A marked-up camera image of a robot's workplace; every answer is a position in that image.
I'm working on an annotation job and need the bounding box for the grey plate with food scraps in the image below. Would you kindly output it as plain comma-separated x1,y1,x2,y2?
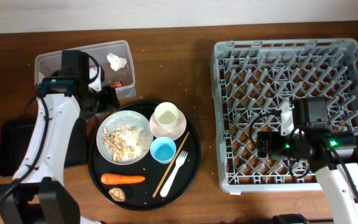
96,110,154,165

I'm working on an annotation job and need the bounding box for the cream plastic cup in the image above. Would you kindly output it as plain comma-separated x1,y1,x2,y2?
154,102,179,131

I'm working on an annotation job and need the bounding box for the light blue plastic cup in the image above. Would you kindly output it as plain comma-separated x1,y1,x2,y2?
150,137,177,164

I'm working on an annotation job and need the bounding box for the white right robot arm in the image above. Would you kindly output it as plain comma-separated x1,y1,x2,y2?
250,97,358,223

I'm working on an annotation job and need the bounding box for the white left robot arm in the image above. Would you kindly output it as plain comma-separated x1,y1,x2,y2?
0,50,120,223

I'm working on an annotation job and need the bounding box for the clear plastic waste bin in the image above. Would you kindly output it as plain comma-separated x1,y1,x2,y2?
34,40,136,100

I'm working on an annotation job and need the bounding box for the grey plastic dishwasher rack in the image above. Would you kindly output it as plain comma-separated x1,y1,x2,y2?
210,39,358,194

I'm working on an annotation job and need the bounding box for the black rectangular waste bin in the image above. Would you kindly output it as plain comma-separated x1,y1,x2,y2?
0,118,88,177

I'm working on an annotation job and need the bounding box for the red snack wrapper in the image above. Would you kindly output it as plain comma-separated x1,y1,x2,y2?
111,80,124,88

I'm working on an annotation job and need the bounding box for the crumpled white tissue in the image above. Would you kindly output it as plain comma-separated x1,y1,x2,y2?
106,53,127,72

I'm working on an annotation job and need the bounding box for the round black serving tray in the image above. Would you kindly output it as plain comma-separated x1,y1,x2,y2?
88,100,202,212

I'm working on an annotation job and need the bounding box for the orange carrot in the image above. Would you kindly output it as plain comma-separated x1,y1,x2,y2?
101,173,145,185

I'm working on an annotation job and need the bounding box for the white plastic fork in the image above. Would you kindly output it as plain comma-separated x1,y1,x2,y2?
160,151,188,197

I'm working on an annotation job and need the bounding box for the wooden chopstick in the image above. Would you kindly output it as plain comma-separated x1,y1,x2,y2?
152,132,190,198

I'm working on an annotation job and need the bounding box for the brown mushroom piece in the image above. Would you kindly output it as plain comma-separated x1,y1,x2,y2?
108,187,126,202

